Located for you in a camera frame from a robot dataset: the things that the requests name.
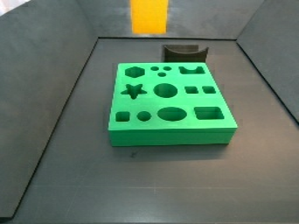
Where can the black curved foam holder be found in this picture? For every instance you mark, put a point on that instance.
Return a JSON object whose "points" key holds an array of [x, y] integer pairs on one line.
{"points": [[185, 53]]}

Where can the green foam shape-sorting board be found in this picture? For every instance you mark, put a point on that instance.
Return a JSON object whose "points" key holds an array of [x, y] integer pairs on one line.
{"points": [[167, 104]]}

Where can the yellow vertical panel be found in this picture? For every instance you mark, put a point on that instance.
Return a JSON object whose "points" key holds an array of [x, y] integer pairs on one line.
{"points": [[148, 16]]}

